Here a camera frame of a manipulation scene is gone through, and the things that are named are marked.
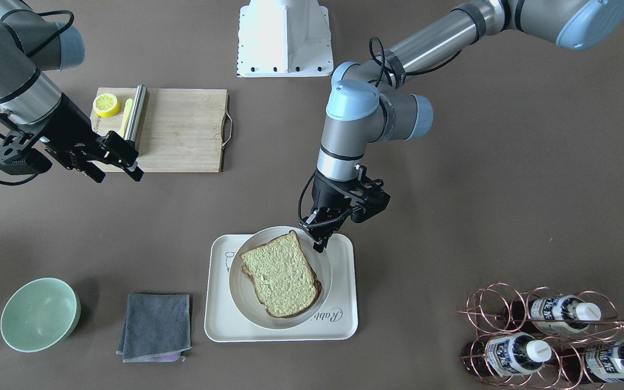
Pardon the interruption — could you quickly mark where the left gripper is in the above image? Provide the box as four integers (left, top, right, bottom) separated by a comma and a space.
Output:
299, 170, 358, 254

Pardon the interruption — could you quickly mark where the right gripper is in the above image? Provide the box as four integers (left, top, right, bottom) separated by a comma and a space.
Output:
38, 93, 144, 183

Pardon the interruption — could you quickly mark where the bread slice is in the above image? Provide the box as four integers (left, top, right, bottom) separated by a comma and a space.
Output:
240, 265, 323, 319
240, 230, 313, 287

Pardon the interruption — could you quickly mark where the white round plate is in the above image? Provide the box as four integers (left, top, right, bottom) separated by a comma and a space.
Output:
229, 226, 333, 330

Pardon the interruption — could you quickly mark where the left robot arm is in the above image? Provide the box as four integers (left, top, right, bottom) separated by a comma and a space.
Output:
299, 1, 624, 252

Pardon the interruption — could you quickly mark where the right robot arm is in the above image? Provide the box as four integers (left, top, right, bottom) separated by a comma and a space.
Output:
0, 1, 143, 183

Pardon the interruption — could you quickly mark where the cream rabbit tray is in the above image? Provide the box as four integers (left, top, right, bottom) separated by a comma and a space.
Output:
204, 233, 358, 342

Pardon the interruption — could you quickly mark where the steel cylinder muddler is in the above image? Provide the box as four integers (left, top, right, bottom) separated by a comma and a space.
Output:
124, 84, 148, 147

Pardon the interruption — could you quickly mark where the half lemon slice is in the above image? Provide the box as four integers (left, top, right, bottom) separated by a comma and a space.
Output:
93, 92, 121, 118

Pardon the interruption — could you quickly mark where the bread slice on plate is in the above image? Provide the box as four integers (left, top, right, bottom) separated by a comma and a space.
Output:
240, 265, 323, 319

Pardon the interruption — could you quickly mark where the wooden cutting board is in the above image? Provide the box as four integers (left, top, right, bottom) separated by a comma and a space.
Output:
76, 87, 234, 173

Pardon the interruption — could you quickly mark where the green bowl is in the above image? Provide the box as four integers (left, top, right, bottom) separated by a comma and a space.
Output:
0, 277, 81, 353

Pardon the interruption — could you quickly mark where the grey folded cloth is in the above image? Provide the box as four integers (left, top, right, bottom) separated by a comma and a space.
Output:
115, 294, 192, 363

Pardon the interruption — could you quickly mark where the dark drink bottle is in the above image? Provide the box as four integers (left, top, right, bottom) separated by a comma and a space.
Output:
503, 295, 602, 335
460, 331, 553, 378
560, 339, 624, 385

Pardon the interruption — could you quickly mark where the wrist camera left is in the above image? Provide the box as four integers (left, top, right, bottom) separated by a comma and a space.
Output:
344, 165, 391, 224

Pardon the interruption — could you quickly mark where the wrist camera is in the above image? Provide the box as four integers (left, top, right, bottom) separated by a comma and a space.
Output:
0, 130, 52, 187
344, 165, 391, 224

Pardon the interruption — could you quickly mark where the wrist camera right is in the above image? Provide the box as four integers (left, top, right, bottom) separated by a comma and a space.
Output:
0, 130, 52, 187

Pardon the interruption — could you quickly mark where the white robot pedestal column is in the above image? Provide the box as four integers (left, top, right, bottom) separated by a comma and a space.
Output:
236, 1, 334, 77

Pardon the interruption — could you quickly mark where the copper wire bottle rack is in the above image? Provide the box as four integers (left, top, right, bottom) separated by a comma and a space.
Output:
459, 282, 624, 389

